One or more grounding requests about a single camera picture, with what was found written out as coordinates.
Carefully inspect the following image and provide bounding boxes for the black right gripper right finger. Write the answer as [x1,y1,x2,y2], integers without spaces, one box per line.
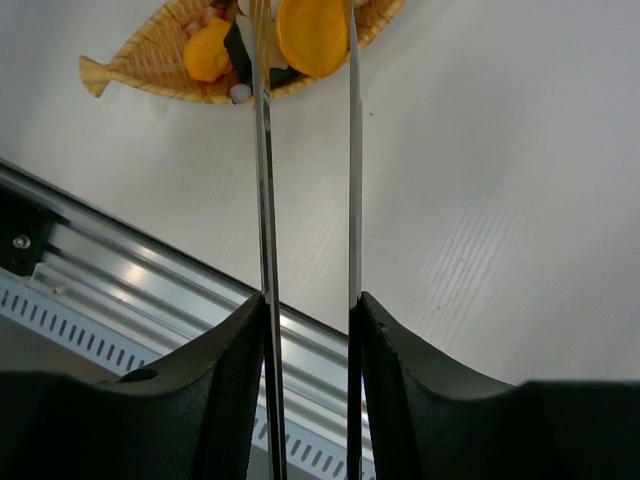
[362,294,639,479]

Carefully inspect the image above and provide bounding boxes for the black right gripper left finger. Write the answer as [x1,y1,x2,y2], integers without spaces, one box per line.
[1,295,264,479]

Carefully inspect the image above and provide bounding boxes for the orange yellow food piece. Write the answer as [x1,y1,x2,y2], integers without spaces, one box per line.
[183,17,232,83]

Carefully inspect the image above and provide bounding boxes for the orange round food slice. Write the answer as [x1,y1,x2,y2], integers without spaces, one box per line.
[275,0,349,78]

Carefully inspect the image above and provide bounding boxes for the metal tongs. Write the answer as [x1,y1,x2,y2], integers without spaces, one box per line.
[249,1,363,479]

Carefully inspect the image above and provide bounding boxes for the woven fish-shaped basket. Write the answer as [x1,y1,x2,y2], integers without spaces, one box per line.
[78,1,405,104]

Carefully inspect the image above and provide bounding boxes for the slotted cable duct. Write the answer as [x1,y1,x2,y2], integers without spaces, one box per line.
[1,266,347,479]

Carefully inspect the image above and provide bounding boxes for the aluminium mounting rail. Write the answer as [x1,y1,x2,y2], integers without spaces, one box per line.
[0,157,371,421]

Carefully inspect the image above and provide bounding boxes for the black left base bracket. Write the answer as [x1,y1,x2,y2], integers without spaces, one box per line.
[0,187,58,277]

